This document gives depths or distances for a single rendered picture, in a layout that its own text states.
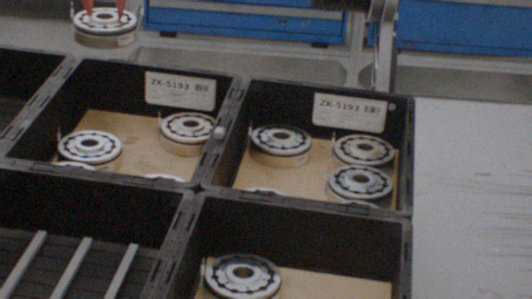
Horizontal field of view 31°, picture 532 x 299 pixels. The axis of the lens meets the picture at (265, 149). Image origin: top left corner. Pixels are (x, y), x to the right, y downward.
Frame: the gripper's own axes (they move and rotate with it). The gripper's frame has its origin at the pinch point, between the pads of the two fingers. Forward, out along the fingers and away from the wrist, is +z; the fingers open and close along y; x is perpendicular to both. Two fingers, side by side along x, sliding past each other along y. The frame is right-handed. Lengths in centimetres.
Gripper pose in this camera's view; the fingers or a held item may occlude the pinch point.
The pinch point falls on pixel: (105, 12)
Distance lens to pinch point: 160.5
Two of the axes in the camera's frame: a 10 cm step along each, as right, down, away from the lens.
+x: 1.3, -4.7, 8.7
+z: -0.5, 8.8, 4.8
